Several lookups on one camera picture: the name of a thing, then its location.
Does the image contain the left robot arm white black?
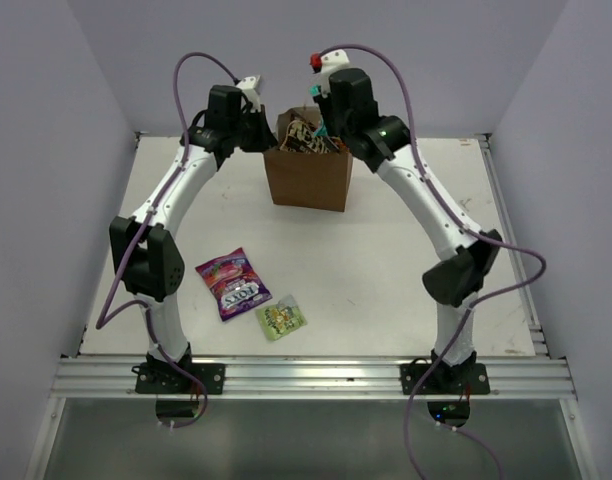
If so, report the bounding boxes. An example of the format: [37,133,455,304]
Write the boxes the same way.
[109,76,276,393]

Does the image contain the aluminium right side rail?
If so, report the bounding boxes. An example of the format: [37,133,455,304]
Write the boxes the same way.
[478,132,552,359]

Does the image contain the purple Fox's candy bag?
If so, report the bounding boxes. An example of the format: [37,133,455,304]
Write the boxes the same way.
[195,248,272,322]

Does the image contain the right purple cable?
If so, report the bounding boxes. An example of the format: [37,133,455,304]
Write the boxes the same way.
[320,43,547,480]

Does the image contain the small green snack packet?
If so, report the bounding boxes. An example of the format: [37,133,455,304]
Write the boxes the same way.
[255,295,307,341]

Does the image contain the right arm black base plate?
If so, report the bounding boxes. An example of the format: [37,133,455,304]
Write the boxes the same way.
[399,358,491,396]

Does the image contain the teal snack packet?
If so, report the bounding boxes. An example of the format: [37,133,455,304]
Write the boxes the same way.
[309,84,328,137]

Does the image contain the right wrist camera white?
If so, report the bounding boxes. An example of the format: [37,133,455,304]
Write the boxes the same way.
[309,49,350,98]

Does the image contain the brown Kettle sea salt chips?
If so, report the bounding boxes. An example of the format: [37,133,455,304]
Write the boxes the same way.
[279,114,339,154]

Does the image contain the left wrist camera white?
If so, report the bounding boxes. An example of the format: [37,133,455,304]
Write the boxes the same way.
[236,75,262,112]

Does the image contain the purple cable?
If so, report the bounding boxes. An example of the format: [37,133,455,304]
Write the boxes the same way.
[95,52,240,383]
[320,43,547,480]

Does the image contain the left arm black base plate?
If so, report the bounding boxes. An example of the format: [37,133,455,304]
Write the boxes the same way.
[131,362,226,395]

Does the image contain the brown paper bag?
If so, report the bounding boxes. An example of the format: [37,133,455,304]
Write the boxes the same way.
[263,106,353,212]

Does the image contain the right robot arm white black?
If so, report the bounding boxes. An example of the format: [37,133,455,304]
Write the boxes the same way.
[313,66,501,393]

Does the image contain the orange Kettle honey dijon chips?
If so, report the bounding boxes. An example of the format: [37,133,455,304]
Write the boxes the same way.
[332,137,349,152]

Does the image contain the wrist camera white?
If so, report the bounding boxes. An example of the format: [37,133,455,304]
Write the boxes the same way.
[236,75,262,112]
[309,49,350,98]

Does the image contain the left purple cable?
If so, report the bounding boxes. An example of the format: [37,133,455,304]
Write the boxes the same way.
[95,52,240,383]

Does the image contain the aluminium front rail frame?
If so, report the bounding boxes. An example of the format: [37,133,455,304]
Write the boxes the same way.
[25,355,600,479]

